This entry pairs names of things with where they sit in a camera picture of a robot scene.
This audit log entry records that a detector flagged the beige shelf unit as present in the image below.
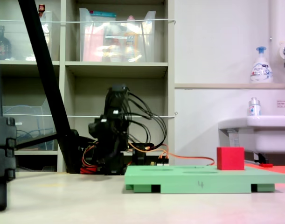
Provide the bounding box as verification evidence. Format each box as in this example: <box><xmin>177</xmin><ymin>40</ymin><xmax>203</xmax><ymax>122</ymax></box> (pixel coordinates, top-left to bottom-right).
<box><xmin>0</xmin><ymin>0</ymin><xmax>175</xmax><ymax>172</ymax></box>

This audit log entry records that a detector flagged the green board with holes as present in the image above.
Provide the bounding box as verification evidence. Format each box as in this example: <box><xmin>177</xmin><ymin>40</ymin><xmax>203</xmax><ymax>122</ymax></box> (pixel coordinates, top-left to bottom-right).
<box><xmin>124</xmin><ymin>165</ymin><xmax>285</xmax><ymax>194</ymax></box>

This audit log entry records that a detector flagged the dark glass bottle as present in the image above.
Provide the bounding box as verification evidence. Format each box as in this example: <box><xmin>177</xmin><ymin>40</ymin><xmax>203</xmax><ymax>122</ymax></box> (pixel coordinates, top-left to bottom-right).
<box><xmin>0</xmin><ymin>25</ymin><xmax>12</xmax><ymax>61</ymax></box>

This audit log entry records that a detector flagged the small clear bottle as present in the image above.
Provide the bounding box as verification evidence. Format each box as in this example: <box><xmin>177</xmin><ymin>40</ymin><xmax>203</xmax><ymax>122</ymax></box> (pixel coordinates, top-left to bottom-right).
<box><xmin>248</xmin><ymin>97</ymin><xmax>261</xmax><ymax>117</ymax></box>

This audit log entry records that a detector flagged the black tripod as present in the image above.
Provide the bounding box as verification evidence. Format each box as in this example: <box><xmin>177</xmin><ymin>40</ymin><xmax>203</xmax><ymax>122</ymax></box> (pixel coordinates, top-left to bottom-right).
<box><xmin>15</xmin><ymin>0</ymin><xmax>97</xmax><ymax>175</ymax></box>

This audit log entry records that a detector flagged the clear plastic storage box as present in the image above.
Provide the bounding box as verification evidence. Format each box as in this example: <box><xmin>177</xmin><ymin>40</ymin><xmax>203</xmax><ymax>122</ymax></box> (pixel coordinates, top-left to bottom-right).
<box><xmin>0</xmin><ymin>10</ymin><xmax>53</xmax><ymax>62</ymax></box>

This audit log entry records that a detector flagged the teal edged box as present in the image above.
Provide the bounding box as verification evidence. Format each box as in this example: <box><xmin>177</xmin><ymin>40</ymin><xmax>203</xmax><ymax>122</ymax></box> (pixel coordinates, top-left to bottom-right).
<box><xmin>89</xmin><ymin>10</ymin><xmax>117</xmax><ymax>23</ymax></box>

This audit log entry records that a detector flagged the white cord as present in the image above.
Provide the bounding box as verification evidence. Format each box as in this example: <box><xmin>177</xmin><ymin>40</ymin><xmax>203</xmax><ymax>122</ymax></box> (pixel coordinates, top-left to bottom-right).
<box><xmin>0</xmin><ymin>18</ymin><xmax>176</xmax><ymax>24</ymax></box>

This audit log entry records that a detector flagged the white foam soap bottle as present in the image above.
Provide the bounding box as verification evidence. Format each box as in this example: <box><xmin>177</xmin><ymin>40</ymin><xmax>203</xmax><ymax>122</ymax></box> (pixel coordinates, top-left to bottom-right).
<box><xmin>250</xmin><ymin>46</ymin><xmax>273</xmax><ymax>84</ymax></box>

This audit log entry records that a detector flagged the circuit board with wires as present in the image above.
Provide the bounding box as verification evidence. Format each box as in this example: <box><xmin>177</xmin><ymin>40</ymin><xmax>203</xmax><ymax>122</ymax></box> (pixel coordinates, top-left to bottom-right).
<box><xmin>150</xmin><ymin>155</ymin><xmax>170</xmax><ymax>167</ymax></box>

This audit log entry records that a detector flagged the red square block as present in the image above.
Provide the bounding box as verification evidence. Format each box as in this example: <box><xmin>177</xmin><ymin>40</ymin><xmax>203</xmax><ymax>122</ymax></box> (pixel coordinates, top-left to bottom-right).
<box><xmin>216</xmin><ymin>146</ymin><xmax>245</xmax><ymax>170</ymax></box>

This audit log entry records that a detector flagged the black table clamp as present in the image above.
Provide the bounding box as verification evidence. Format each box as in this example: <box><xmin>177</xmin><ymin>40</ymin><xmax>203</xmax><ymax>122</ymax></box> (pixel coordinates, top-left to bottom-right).
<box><xmin>132</xmin><ymin>141</ymin><xmax>155</xmax><ymax>168</ymax></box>

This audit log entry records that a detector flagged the orange cable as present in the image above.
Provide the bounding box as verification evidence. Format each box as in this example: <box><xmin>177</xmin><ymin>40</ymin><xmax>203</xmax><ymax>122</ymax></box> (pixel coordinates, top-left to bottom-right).
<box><xmin>129</xmin><ymin>142</ymin><xmax>215</xmax><ymax>166</ymax></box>

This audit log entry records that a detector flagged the large clear plastic bin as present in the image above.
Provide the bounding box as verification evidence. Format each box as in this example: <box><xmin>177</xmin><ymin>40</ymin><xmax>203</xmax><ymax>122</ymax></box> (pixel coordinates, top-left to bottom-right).
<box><xmin>78</xmin><ymin>8</ymin><xmax>157</xmax><ymax>63</ymax></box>

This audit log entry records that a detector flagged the red cable coil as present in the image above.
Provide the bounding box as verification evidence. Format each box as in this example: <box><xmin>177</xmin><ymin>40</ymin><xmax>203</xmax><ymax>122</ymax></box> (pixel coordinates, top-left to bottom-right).
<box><xmin>80</xmin><ymin>164</ymin><xmax>98</xmax><ymax>175</ymax></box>

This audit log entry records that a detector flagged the pink package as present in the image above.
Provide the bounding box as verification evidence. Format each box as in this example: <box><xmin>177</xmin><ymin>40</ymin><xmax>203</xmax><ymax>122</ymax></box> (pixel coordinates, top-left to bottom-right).
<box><xmin>83</xmin><ymin>25</ymin><xmax>104</xmax><ymax>62</ymax></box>

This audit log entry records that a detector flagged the white sink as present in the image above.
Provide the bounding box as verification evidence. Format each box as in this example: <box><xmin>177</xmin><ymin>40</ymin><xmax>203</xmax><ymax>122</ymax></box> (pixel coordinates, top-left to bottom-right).
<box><xmin>218</xmin><ymin>115</ymin><xmax>285</xmax><ymax>164</ymax></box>

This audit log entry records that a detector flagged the notched black stack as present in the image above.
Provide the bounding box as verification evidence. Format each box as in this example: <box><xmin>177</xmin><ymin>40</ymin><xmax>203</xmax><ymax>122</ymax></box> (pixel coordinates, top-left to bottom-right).
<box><xmin>0</xmin><ymin>116</ymin><xmax>17</xmax><ymax>212</ymax></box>

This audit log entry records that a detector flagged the clear file tray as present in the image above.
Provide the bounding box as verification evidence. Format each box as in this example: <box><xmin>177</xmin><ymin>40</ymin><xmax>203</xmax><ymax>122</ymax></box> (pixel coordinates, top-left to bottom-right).
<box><xmin>2</xmin><ymin>98</ymin><xmax>58</xmax><ymax>151</ymax></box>

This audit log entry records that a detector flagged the orange labelled bottle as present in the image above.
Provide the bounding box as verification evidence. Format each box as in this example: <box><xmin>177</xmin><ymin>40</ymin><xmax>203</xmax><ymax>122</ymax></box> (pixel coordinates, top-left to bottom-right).
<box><xmin>124</xmin><ymin>15</ymin><xmax>140</xmax><ymax>62</ymax></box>

